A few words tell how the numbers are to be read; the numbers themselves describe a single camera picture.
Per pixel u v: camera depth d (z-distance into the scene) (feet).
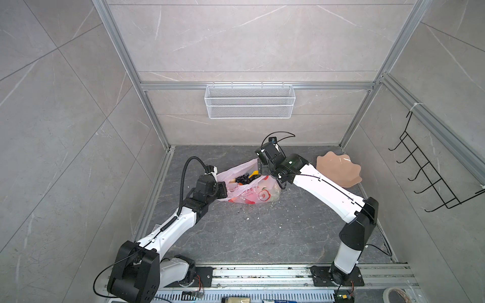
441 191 2.12
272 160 1.88
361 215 1.45
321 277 2.39
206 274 2.41
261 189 2.95
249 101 3.37
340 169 3.51
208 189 2.14
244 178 3.30
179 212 1.79
